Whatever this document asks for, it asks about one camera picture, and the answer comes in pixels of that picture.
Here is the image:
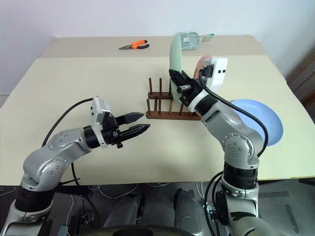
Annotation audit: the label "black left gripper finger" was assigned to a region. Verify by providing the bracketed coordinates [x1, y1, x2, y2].
[115, 112, 145, 125]
[121, 123, 151, 139]

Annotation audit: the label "green plate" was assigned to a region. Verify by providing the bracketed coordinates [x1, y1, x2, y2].
[169, 34, 184, 102]

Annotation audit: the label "dark grey rounded shape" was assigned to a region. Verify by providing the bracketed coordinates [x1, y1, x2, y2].
[174, 188, 206, 230]
[102, 193, 144, 230]

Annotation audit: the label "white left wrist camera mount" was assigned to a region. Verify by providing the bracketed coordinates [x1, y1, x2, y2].
[89, 96, 112, 149]

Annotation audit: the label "orange handled pliers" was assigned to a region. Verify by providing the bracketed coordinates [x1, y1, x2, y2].
[118, 39, 151, 51]

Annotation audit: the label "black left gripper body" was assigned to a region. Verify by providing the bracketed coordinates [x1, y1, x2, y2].
[102, 114, 124, 149]

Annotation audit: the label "white floor wire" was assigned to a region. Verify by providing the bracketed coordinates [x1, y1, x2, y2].
[89, 183, 140, 200]

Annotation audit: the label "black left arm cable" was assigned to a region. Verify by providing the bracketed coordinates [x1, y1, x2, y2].
[41, 97, 95, 185]

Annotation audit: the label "blue plate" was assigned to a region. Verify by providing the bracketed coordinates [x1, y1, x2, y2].
[230, 98, 284, 148]

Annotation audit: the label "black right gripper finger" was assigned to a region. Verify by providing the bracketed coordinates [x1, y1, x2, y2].
[168, 68, 195, 87]

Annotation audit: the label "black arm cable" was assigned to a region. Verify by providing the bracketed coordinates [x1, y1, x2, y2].
[41, 97, 95, 185]
[199, 75, 269, 158]

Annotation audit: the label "small black box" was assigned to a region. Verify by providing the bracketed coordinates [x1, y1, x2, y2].
[69, 212, 96, 232]

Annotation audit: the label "pink plate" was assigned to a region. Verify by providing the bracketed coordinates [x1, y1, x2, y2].
[193, 55, 213, 80]

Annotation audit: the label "thin black cable loop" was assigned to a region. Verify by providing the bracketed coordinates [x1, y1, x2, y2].
[203, 172, 223, 236]

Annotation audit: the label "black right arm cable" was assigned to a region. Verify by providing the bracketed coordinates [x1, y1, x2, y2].
[199, 75, 269, 158]

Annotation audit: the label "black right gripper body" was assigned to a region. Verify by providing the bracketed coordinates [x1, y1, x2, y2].
[176, 78, 204, 108]

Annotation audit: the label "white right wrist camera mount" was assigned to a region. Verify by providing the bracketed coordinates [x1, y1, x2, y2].
[188, 57, 228, 114]

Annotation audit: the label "clear plastic bag with parts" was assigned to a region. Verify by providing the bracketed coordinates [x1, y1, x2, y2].
[176, 31, 215, 51]

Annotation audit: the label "dark brown wooden furniture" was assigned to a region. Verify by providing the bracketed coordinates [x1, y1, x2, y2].
[284, 57, 315, 107]

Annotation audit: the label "wooden dish rack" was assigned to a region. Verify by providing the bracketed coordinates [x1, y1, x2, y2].
[145, 77, 203, 121]

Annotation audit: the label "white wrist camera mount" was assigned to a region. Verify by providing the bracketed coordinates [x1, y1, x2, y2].
[89, 96, 112, 149]
[188, 57, 228, 114]

